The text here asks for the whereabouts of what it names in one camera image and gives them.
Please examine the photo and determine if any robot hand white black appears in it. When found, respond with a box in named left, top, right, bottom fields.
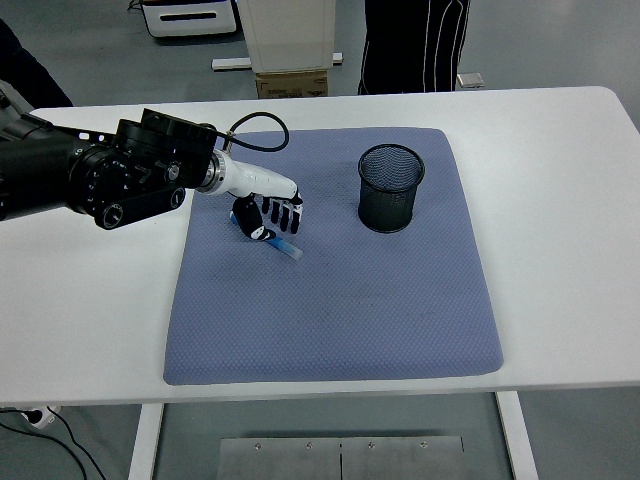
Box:
left=220, top=158, right=305, bottom=242

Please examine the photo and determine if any blue marker with clear cap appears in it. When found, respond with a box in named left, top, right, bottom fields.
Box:
left=228, top=210, right=305, bottom=261

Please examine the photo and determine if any black mesh pen holder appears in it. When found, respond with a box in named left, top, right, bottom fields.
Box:
left=356, top=143, right=426, bottom=234

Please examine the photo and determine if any brown cardboard box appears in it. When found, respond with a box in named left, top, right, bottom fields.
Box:
left=254, top=68, right=330, bottom=100

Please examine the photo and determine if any white base bar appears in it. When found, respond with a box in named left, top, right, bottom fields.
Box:
left=211, top=51, right=345, bottom=71

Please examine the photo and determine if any blue-grey quilted mat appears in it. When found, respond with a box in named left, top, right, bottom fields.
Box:
left=162, top=127, right=505, bottom=387

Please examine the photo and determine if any white box appliance with slot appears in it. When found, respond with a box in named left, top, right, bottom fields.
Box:
left=138, top=0, right=240, bottom=39

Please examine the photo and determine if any person in striped trousers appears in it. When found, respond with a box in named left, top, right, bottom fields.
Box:
left=357, top=0, right=472, bottom=95

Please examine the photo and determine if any person in dark clothing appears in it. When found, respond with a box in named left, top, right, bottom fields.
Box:
left=0, top=17, right=74, bottom=109

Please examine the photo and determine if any grey metal plate with screws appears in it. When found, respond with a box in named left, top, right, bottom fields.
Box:
left=217, top=435, right=465, bottom=480

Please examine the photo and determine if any white table leg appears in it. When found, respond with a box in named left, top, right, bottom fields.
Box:
left=126, top=402, right=165, bottom=480
left=494, top=390, right=540, bottom=480

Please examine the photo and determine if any white power strip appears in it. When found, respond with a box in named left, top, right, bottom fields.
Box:
left=19, top=405, right=61, bottom=430

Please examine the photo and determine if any white pedestal cabinet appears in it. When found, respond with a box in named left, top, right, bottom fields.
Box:
left=238, top=0, right=337, bottom=74

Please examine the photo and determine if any black floor cable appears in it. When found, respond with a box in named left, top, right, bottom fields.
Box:
left=0, top=409, right=109, bottom=480

